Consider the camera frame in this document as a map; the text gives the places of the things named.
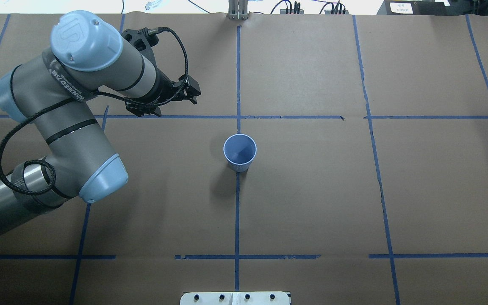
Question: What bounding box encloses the white pedestal column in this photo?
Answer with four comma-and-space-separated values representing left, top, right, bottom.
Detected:
180, 291, 292, 305

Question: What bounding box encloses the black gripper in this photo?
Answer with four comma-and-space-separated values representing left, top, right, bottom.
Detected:
153, 72, 201, 106

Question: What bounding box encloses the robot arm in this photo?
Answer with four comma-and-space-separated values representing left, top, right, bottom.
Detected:
0, 10, 201, 236

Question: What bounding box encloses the aluminium frame post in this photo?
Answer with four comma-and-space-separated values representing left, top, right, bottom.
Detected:
227, 0, 249, 20

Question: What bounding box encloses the black box with label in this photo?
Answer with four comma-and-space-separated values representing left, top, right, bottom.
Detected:
376, 0, 450, 16

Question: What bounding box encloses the light blue ribbed cup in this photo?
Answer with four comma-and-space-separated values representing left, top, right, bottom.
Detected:
222, 133, 257, 172

